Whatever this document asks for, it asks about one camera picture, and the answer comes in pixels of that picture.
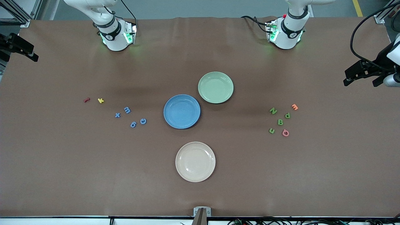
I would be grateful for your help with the orange foam letter m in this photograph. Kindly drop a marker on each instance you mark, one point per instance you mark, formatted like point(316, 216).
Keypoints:
point(294, 107)

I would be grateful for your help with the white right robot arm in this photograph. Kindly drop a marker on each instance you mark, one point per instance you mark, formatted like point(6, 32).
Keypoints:
point(112, 40)

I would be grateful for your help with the blue foam letter e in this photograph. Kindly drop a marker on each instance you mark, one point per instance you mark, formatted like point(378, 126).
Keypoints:
point(141, 121)

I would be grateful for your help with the grey camera post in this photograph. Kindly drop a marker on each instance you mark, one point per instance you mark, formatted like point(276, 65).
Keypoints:
point(200, 218)

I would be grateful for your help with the metal mounting bracket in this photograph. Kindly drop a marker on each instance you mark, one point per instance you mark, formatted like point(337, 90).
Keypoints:
point(196, 209)

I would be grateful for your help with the green plate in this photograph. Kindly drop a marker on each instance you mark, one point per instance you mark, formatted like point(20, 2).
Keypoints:
point(215, 93)

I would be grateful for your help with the green foam letter B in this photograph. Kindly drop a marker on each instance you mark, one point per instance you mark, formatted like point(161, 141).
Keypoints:
point(280, 122)

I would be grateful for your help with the blue plate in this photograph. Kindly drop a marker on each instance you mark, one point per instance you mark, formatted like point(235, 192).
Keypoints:
point(181, 112)

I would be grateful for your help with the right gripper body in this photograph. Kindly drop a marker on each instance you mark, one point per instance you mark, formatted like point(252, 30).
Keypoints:
point(7, 42)

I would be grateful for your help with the beige plate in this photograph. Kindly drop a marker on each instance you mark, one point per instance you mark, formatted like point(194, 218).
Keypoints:
point(195, 162)

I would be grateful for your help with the aluminium frame profile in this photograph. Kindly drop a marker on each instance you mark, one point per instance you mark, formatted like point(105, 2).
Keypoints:
point(379, 19)
point(25, 23)

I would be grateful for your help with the brown table cover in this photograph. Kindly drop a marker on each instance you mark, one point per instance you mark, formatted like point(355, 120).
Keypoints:
point(62, 172)

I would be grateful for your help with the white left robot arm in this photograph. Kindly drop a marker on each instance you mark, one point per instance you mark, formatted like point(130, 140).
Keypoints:
point(289, 34)

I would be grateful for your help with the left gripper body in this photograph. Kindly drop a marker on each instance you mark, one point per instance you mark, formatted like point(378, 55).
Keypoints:
point(380, 60)

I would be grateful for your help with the green foam letter N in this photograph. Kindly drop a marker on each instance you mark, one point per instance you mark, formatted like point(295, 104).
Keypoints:
point(273, 110)

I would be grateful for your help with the blue foam letter m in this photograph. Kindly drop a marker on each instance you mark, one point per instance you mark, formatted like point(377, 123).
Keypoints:
point(127, 110)

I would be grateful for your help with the green foam letter P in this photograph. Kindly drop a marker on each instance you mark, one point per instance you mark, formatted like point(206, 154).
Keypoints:
point(287, 116)

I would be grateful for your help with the blue foam letter g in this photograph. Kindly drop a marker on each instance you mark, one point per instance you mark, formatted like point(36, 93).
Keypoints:
point(131, 125)

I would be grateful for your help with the pink foam letter Q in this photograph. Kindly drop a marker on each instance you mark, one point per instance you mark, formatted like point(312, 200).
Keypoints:
point(283, 133)

